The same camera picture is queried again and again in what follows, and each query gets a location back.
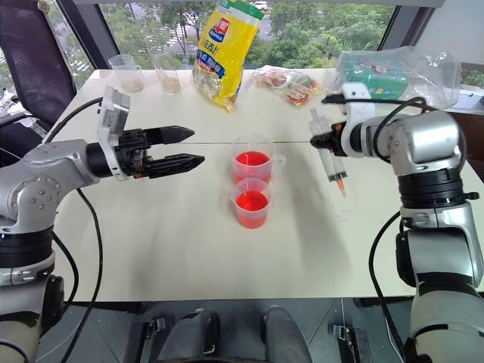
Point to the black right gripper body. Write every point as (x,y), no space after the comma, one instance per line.
(339,141)

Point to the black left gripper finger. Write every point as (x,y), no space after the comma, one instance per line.
(177,163)
(170,134)

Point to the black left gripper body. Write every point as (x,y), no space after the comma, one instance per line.
(130,151)

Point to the clear syringe with orange tip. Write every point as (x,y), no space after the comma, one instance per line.
(332,166)

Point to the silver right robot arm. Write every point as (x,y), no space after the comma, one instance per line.
(435,234)

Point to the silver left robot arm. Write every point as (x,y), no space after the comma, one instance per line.
(34,177)

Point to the tall clear cup with grains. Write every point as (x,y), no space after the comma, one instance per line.
(169,81)

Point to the large cup of red liquid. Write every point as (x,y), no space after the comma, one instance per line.
(252,160)

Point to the clear measuring cup with grains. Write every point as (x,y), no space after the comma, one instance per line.
(130,75)

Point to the small cup of red liquid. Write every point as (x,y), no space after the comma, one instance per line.
(251,206)

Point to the clear bag of snack packets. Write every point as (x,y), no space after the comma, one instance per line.
(291,87)

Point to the clear bag with green box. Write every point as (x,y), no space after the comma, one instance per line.
(393,79)

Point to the yellow snack bag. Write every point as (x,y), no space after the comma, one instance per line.
(227,49)

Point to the black mesh office chair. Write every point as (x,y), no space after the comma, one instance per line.
(34,64)

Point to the black table leg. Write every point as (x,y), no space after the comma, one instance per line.
(351,336)
(147,332)

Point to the grey rounded shape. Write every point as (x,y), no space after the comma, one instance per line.
(283,336)
(189,336)

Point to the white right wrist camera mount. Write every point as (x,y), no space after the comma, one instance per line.
(359,109)

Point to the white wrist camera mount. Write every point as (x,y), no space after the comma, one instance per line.
(359,109)
(113,109)

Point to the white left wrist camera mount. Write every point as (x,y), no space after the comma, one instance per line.
(113,109)

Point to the dark window frame post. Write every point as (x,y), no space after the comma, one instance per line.
(90,30)
(408,22)

